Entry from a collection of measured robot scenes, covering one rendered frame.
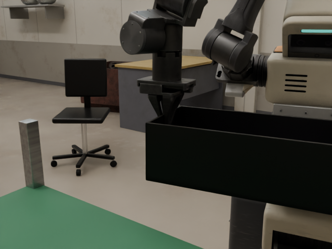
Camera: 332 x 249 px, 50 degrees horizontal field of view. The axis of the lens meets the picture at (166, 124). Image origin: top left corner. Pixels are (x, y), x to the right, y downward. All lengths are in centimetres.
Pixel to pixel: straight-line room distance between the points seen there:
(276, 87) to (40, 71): 768
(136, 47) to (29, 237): 37
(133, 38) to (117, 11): 602
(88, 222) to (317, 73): 63
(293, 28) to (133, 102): 364
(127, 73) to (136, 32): 379
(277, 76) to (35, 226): 66
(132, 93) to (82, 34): 312
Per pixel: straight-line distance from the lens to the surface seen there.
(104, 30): 688
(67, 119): 322
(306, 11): 91
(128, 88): 443
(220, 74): 103
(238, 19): 89
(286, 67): 96
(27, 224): 72
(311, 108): 95
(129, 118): 451
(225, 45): 88
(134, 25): 62
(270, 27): 520
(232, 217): 144
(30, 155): 82
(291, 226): 106
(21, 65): 899
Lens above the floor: 130
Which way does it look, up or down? 16 degrees down
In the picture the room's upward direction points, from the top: straight up
